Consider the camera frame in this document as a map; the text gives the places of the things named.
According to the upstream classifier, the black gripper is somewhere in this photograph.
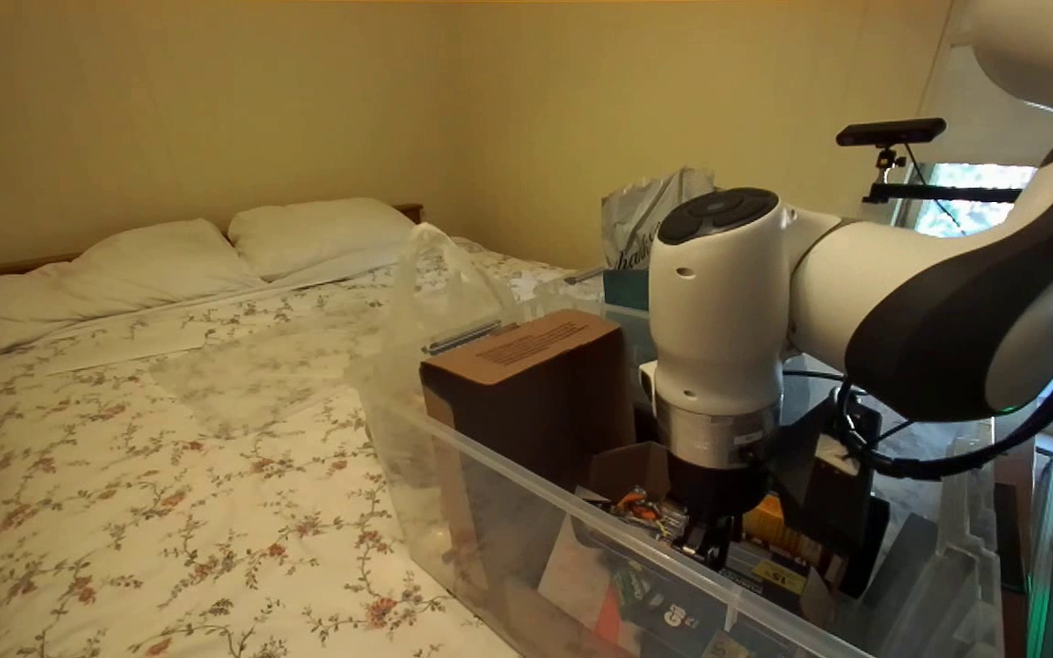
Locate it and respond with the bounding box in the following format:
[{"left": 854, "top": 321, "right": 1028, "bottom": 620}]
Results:
[{"left": 668, "top": 461, "right": 766, "bottom": 571}]

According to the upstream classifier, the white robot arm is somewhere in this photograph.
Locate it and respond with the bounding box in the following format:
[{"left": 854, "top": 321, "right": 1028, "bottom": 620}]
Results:
[{"left": 647, "top": 0, "right": 1053, "bottom": 565}]

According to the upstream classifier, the orange yellow carton box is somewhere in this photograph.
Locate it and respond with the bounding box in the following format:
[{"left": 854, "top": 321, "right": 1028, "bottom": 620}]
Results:
[{"left": 743, "top": 494, "right": 831, "bottom": 594}]

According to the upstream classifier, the brown cardboard box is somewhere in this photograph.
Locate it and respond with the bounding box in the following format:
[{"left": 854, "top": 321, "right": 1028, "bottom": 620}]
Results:
[{"left": 422, "top": 309, "right": 637, "bottom": 487}]

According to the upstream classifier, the clear plastic bin near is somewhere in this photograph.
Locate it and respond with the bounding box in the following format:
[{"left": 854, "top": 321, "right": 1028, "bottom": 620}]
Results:
[{"left": 357, "top": 226, "right": 1007, "bottom": 658}]

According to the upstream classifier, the teal cloth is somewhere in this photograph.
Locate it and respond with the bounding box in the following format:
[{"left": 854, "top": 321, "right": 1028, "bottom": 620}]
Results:
[{"left": 602, "top": 269, "right": 647, "bottom": 307}]

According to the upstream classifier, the right white pillow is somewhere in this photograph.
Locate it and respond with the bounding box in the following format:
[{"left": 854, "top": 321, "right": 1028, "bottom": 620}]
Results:
[{"left": 227, "top": 196, "right": 413, "bottom": 286}]

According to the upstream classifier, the white pillow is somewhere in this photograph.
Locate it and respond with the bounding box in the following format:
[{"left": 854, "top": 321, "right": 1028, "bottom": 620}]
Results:
[
  {"left": 0, "top": 220, "right": 264, "bottom": 349},
  {"left": 227, "top": 196, "right": 413, "bottom": 286}
]

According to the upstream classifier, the floral white bedspread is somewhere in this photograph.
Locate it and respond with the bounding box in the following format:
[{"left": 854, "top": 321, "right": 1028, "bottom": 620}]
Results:
[{"left": 0, "top": 262, "right": 510, "bottom": 658}]

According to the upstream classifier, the left white pillow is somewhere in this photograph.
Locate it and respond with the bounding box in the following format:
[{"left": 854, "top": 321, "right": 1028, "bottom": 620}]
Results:
[{"left": 0, "top": 220, "right": 264, "bottom": 349}]

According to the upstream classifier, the black camera on stand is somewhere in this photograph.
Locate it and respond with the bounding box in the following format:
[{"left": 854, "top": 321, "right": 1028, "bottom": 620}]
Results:
[{"left": 836, "top": 115, "right": 946, "bottom": 147}]

